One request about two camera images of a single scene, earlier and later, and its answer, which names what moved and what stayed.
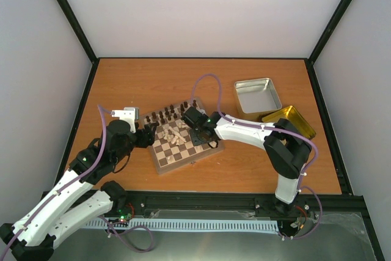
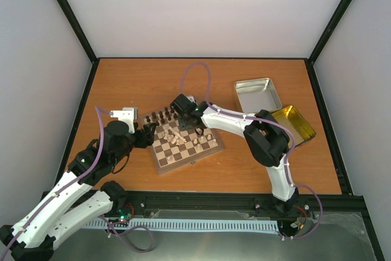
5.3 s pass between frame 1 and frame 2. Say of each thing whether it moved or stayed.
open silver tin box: stayed
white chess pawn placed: stayed
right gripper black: moved
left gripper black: stayed
